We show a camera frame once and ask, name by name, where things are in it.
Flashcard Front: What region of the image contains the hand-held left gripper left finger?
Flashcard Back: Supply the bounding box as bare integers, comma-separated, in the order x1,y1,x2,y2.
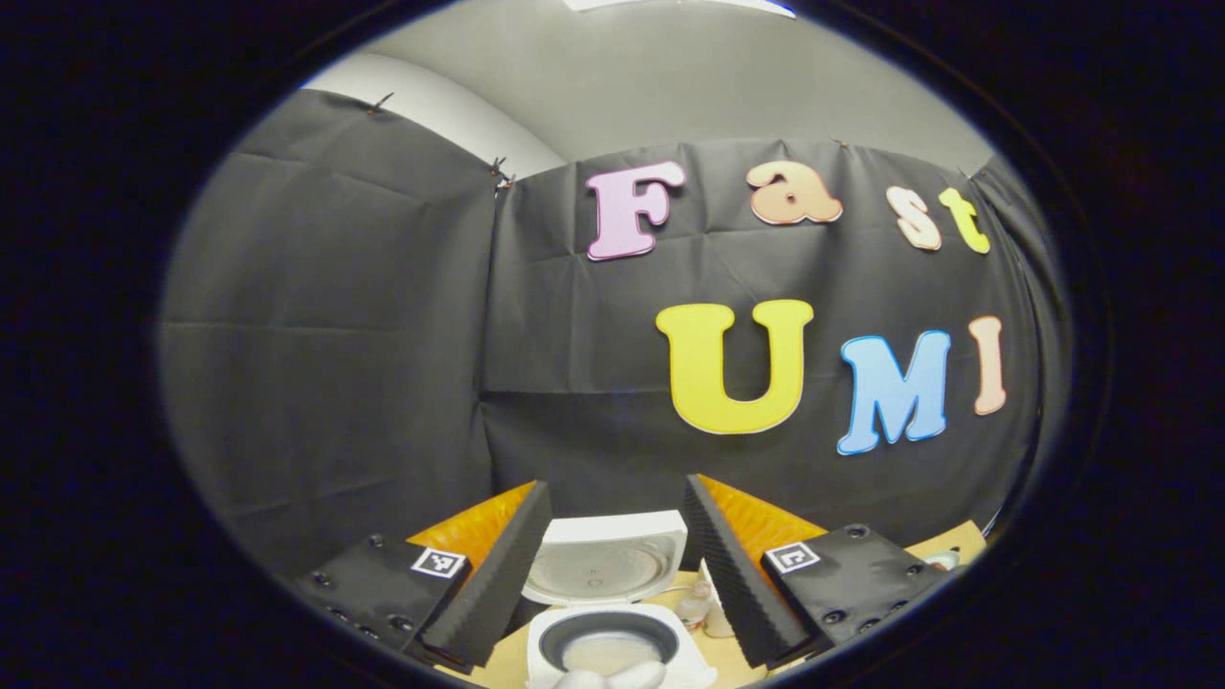
292,478,554,671

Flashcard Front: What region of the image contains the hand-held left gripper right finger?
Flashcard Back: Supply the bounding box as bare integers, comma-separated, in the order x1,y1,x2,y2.
682,473,948,669

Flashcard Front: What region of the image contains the white rice cooker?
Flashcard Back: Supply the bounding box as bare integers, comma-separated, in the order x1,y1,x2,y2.
522,510,719,689

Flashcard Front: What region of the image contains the white rice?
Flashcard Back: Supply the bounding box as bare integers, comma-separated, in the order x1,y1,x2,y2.
560,632,667,677

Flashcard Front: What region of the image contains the black backdrop cloth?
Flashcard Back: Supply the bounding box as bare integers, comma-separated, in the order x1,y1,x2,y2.
158,88,1068,580

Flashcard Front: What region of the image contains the ceiling light panel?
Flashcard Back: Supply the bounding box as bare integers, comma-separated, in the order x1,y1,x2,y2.
563,0,797,19

